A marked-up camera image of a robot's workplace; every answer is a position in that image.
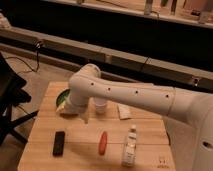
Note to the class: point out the black chair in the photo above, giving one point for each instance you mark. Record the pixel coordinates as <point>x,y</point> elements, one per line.
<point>11,95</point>

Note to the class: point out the green bowl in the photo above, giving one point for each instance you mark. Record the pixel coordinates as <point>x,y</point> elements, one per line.
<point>62,97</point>

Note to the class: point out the translucent plastic cup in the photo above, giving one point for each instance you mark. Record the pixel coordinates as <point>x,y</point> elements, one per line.
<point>100,105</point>

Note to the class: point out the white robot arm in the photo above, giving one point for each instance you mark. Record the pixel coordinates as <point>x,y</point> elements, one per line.
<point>191,107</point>

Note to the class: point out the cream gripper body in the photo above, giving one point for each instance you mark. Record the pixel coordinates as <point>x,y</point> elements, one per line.
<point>61,109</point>

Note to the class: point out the black eraser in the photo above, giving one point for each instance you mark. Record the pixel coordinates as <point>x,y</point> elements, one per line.
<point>58,146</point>

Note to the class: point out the white squeeze bottle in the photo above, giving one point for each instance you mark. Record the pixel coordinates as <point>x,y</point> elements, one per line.
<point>129,148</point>

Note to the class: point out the white sponge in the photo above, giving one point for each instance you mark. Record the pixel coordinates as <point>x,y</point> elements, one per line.
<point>124,111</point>

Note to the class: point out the wooden table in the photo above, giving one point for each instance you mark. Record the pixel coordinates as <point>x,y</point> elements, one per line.
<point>81,144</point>

